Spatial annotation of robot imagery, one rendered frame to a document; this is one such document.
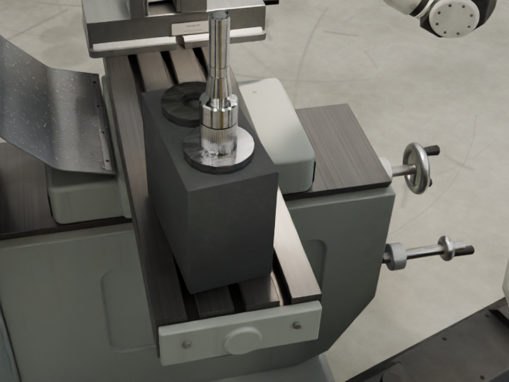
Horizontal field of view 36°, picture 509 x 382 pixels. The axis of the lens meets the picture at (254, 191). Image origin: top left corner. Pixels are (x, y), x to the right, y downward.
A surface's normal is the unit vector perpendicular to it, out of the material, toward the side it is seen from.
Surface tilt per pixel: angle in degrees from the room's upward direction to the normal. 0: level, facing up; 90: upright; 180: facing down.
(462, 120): 0
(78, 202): 90
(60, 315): 90
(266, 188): 90
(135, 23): 90
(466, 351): 0
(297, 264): 0
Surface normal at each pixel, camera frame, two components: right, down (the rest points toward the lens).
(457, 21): -0.16, 0.71
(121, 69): 0.04, -0.75
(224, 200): 0.36, 0.63
